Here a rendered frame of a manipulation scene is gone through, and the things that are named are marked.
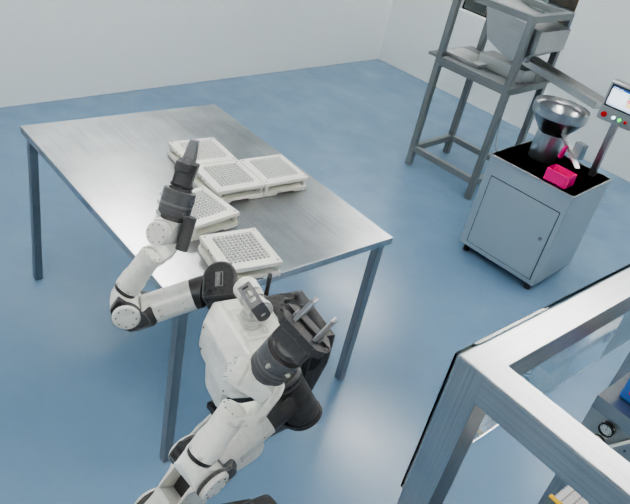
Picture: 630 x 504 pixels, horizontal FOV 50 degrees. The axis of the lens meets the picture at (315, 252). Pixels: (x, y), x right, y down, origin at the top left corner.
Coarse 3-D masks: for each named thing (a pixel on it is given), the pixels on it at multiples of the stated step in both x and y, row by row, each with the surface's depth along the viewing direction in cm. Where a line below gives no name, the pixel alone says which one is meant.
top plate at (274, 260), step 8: (224, 232) 267; (232, 232) 268; (240, 232) 269; (248, 232) 270; (256, 232) 271; (200, 240) 261; (208, 240) 260; (240, 240) 264; (264, 240) 268; (208, 248) 256; (216, 248) 257; (256, 248) 262; (264, 248) 263; (216, 256) 252; (224, 256) 253; (272, 256) 259; (232, 264) 250; (240, 264) 251; (248, 264) 252; (256, 264) 253; (264, 264) 254; (272, 264) 256; (280, 264) 258; (240, 272) 250
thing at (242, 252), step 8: (224, 240) 261; (232, 240) 263; (248, 240) 264; (224, 248) 257; (232, 248) 257; (240, 248) 258; (248, 248) 260; (232, 256) 253; (240, 256) 254; (248, 256) 256
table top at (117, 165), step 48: (48, 144) 313; (96, 144) 322; (144, 144) 331; (240, 144) 352; (96, 192) 287; (144, 192) 294; (288, 192) 319; (144, 240) 264; (288, 240) 284; (336, 240) 292; (384, 240) 300
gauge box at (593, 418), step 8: (592, 408) 166; (592, 416) 167; (600, 416) 165; (584, 424) 169; (592, 424) 168; (592, 432) 168; (616, 432) 163; (624, 432) 161; (608, 440) 165; (616, 440) 163; (624, 440) 162; (616, 448) 164; (624, 448) 162; (624, 456) 163
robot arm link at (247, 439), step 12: (264, 420) 155; (240, 432) 154; (252, 432) 154; (264, 432) 155; (228, 444) 152; (240, 444) 153; (252, 444) 154; (168, 456) 150; (228, 456) 151; (240, 456) 153; (228, 468) 150; (204, 480) 145; (216, 480) 145; (228, 480) 154; (204, 492) 145; (216, 492) 150
